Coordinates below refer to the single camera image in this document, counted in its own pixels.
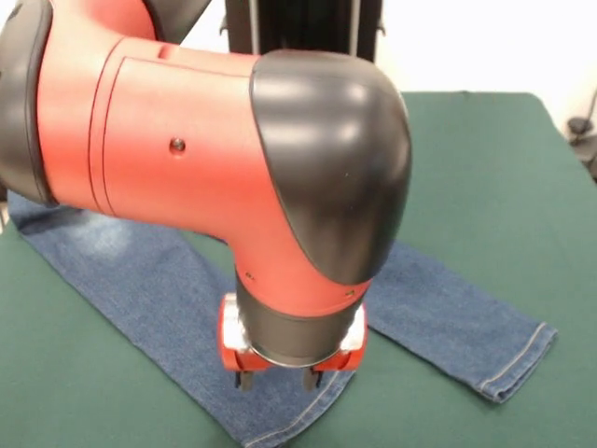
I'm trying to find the dark green table cloth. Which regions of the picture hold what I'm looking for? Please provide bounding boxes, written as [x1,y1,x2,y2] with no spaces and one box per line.
[0,91,597,448]

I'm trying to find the dark grey stand foot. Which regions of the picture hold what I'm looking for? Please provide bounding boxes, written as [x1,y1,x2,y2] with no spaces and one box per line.
[566,116,597,184]

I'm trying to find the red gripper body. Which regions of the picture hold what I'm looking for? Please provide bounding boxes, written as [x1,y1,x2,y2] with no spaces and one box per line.
[217,292,369,373]

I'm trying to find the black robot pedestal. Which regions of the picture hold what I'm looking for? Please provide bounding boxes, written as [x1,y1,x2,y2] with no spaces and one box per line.
[218,0,388,64]

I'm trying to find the blue denim jeans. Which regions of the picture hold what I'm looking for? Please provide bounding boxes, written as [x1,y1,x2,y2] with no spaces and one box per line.
[7,191,560,448]

